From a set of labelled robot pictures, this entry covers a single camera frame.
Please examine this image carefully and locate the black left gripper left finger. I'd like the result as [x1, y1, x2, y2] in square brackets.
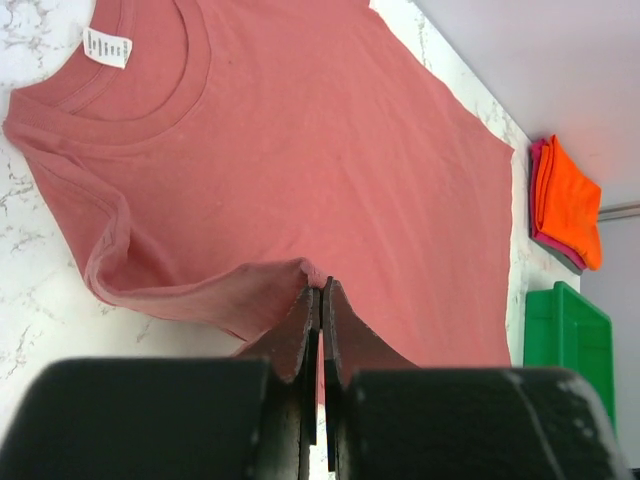
[1, 288, 320, 479]

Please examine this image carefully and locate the pink t shirt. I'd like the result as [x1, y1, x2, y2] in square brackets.
[3, 1, 513, 367]

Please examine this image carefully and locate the white care label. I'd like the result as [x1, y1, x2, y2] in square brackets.
[82, 27, 133, 69]

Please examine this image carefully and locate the folded grey t shirt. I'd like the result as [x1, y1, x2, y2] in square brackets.
[529, 222, 587, 275]

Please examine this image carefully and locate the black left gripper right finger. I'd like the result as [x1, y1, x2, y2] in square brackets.
[321, 280, 631, 479]

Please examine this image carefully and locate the green plastic tray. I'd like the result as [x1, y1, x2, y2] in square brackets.
[524, 281, 617, 428]

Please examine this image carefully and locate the aluminium right corner post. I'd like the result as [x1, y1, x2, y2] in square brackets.
[598, 201, 640, 222]

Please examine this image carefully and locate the folded orange t shirt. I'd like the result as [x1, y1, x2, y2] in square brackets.
[542, 134, 603, 271]

